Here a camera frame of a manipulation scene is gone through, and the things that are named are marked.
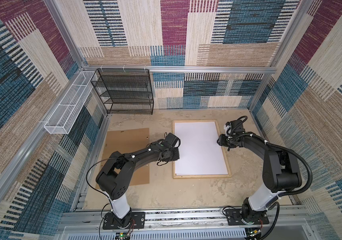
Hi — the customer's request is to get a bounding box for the light wooden picture frame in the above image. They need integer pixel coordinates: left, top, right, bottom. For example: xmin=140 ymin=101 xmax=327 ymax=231
xmin=171 ymin=119 xmax=232 ymax=180

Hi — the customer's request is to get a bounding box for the colour landscape photo underneath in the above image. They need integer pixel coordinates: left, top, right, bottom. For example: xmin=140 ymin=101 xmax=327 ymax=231
xmin=172 ymin=120 xmax=231 ymax=179

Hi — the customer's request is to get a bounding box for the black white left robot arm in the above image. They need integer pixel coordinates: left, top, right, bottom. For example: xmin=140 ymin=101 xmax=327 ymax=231
xmin=96 ymin=142 xmax=179 ymax=227

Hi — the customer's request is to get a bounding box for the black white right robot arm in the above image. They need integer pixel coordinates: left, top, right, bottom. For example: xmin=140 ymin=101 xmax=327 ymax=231
xmin=217 ymin=133 xmax=313 ymax=225

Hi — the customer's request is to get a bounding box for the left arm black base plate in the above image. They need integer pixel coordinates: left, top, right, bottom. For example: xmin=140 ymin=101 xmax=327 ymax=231
xmin=102 ymin=212 xmax=146 ymax=230

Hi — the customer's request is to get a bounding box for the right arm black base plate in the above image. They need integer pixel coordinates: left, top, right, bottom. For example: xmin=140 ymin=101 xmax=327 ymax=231
xmin=222 ymin=207 xmax=270 ymax=226

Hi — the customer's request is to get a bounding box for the black wire mesh shelf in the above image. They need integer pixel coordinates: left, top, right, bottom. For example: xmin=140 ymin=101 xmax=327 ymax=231
xmin=91 ymin=69 xmax=155 ymax=115

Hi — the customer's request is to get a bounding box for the white wire mesh basket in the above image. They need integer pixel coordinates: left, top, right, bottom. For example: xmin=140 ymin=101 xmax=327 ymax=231
xmin=44 ymin=71 xmax=95 ymax=135

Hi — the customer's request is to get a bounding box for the aluminium front rail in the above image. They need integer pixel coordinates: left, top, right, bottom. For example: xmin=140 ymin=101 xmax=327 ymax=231
xmin=54 ymin=205 xmax=315 ymax=240

